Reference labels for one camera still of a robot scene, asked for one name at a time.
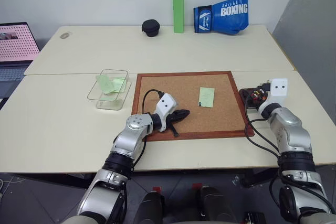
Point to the clear plastic box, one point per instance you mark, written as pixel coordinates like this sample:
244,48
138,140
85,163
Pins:
107,85

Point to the black pushpin tray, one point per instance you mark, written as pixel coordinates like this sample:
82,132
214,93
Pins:
246,98

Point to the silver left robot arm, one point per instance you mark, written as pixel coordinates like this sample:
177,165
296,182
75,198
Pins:
131,140

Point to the wood-framed cork board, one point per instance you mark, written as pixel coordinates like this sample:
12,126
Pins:
189,95

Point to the laptop with pink screen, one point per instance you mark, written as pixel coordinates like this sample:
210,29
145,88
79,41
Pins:
15,51

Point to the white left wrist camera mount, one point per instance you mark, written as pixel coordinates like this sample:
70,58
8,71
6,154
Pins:
166,104

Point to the tall green block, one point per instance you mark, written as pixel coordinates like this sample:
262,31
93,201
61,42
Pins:
178,10

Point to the blue boxing glove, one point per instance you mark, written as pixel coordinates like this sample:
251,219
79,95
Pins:
223,16

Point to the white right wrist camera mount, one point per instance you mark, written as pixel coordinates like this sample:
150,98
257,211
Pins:
278,87

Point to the green sticky note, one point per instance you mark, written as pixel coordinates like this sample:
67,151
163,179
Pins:
207,97

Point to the large green note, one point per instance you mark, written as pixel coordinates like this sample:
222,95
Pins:
106,83

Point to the red tag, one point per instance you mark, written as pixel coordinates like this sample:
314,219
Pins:
196,186
156,189

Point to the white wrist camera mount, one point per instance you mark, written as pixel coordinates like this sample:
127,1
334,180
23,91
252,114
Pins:
278,87
166,104

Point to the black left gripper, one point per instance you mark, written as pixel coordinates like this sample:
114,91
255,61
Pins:
173,118

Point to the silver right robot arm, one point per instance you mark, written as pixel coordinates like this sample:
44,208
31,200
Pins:
291,134

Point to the small green note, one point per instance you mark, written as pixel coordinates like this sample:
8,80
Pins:
119,83

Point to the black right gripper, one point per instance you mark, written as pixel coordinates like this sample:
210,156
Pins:
263,87

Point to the dark rounded robot leg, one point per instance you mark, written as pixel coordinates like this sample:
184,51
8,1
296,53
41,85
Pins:
151,209
214,204

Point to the black round zip case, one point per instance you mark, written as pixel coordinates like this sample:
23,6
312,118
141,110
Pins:
150,27

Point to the red pushpin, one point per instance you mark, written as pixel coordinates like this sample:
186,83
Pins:
254,95

